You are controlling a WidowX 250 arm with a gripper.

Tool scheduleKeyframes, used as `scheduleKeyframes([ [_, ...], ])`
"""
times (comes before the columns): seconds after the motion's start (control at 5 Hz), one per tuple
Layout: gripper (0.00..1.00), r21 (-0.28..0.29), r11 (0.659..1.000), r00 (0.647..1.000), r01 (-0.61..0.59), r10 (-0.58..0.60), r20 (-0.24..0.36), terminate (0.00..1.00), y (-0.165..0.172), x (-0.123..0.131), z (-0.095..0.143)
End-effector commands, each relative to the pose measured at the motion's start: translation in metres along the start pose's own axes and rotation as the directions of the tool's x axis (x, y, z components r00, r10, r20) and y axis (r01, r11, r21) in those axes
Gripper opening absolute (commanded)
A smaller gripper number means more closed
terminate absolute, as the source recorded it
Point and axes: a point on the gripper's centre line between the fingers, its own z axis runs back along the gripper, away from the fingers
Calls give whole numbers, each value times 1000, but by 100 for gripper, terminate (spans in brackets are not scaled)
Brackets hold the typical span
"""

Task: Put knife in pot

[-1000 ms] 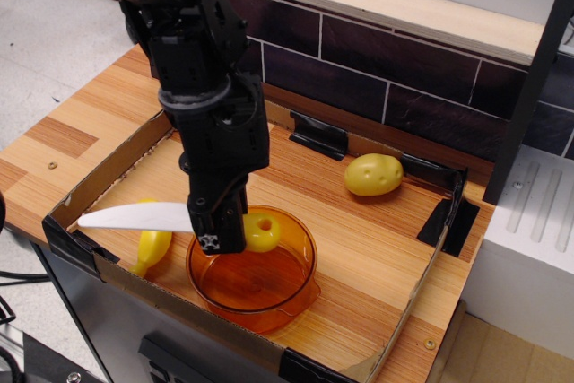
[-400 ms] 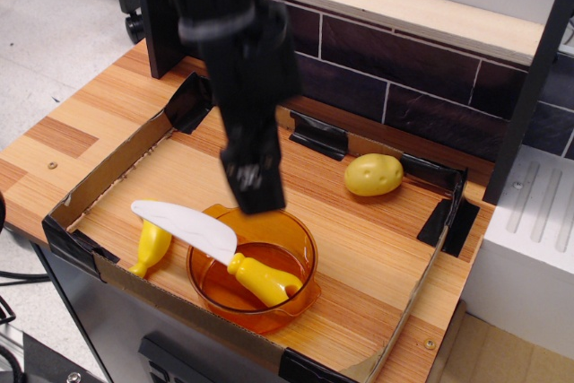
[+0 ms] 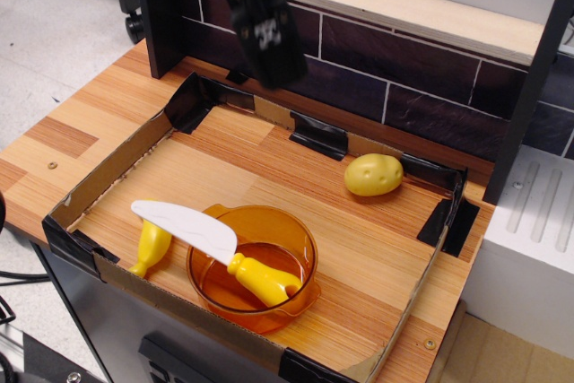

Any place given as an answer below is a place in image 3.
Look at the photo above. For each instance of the white toy sink drainboard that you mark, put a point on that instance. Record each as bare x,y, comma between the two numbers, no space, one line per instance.
522,278

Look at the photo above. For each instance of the cardboard fence with black tape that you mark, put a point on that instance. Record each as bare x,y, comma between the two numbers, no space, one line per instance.
390,268

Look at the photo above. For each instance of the yellow toy potato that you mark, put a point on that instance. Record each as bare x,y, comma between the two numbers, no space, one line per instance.
373,174

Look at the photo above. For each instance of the yellow toy banana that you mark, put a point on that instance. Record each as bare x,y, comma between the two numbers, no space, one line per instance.
154,243

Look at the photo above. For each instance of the white toy knife yellow handle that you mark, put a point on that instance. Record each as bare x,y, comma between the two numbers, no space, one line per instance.
219,241

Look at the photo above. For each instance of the orange transparent plastic pot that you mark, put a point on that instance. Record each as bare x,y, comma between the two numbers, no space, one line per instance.
272,237

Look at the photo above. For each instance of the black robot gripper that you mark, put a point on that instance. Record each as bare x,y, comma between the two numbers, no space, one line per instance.
270,43

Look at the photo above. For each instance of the black chair wheel base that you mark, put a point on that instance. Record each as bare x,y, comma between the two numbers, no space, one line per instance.
134,22

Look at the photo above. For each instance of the black shelf frame wooden top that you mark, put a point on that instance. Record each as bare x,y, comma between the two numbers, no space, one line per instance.
443,81

